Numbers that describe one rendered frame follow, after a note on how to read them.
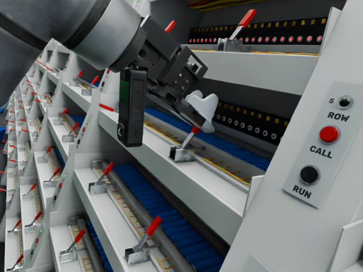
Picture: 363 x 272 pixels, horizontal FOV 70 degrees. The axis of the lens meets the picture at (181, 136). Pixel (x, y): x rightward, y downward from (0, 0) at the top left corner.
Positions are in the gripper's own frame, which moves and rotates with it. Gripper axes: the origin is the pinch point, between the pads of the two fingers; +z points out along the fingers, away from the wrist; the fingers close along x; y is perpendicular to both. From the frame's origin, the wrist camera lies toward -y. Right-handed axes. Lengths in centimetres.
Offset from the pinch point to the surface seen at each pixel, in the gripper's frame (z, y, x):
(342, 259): -2.4, -5.9, -27.7
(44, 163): 7, -45, 94
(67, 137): 2, -25, 69
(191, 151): -0.4, -4.6, -0.9
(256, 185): -4.3, -4.3, -18.0
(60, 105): 2, -19, 113
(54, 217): 4, -43, 42
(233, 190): 0.3, -6.1, -12.2
